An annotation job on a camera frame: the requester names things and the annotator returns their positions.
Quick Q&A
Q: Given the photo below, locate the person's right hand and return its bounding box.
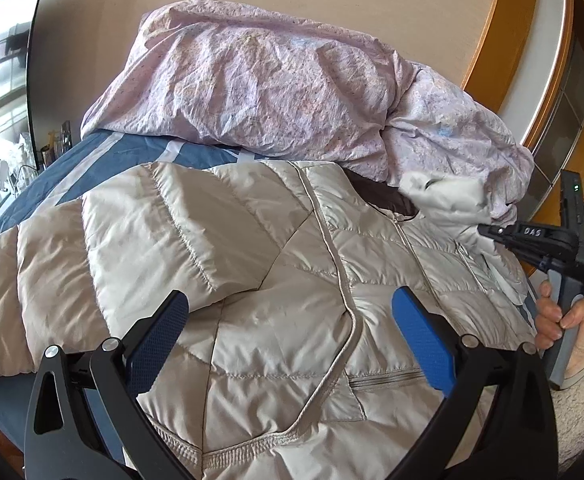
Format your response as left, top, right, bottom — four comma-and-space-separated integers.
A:
534, 281, 584, 379

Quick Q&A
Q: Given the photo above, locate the beige quilted down jacket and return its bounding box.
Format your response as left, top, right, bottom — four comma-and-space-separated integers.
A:
0, 162, 532, 479

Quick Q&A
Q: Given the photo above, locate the blue white striped bedsheet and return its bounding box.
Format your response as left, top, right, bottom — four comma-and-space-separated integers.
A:
0, 130, 258, 450

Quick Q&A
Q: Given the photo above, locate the wooden door frame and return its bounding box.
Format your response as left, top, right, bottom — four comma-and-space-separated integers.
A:
462, 0, 584, 223

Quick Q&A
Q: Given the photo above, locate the pink floral duvet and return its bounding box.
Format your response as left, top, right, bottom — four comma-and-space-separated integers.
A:
80, 0, 534, 223

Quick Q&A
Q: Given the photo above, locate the frosted glass door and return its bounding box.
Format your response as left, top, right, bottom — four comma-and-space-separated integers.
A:
517, 40, 584, 221

